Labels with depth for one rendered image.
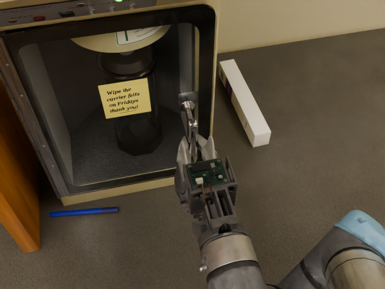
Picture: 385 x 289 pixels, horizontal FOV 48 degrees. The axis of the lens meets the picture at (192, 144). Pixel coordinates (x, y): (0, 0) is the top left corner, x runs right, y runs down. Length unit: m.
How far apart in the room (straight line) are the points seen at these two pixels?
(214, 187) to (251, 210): 0.32
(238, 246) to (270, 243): 0.31
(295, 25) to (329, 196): 0.55
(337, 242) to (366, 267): 0.07
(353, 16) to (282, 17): 0.23
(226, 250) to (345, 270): 0.15
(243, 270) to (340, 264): 0.12
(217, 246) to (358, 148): 0.57
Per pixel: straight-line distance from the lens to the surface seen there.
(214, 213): 0.62
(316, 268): 0.61
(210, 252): 0.60
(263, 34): 1.29
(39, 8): 0.50
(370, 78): 1.25
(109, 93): 0.69
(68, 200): 0.94
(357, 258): 0.55
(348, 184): 1.01
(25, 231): 0.85
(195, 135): 0.72
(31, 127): 0.74
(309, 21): 1.33
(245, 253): 0.59
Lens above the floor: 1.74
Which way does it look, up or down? 52 degrees down
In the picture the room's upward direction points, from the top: straight up
